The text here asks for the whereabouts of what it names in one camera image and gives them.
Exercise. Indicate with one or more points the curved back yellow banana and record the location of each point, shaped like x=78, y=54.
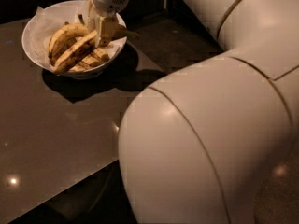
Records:
x=70, y=31

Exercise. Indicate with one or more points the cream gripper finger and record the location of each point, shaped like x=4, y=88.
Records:
x=91, y=15
x=106, y=28

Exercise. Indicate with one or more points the white ceramic bowl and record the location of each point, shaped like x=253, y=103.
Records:
x=38, y=31

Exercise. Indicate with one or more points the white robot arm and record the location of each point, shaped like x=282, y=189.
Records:
x=194, y=146

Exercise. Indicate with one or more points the small lower banana pieces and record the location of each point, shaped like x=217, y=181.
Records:
x=97, y=57

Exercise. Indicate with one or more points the white paper bowl liner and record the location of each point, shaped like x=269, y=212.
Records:
x=70, y=38

